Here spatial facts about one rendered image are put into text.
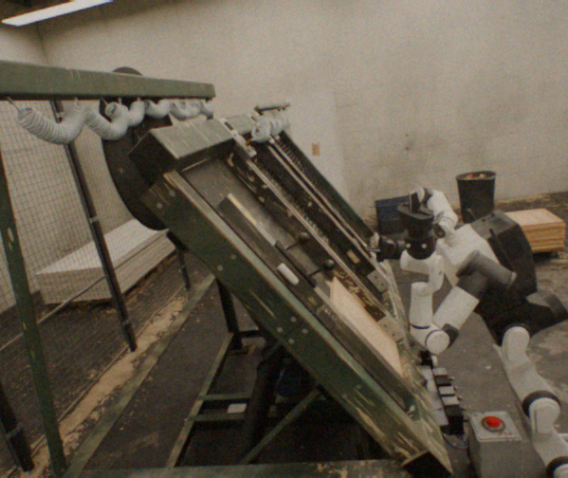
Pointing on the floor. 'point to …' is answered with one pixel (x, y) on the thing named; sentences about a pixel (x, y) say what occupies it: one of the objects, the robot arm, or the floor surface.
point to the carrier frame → (365, 450)
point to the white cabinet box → (320, 134)
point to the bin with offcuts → (476, 193)
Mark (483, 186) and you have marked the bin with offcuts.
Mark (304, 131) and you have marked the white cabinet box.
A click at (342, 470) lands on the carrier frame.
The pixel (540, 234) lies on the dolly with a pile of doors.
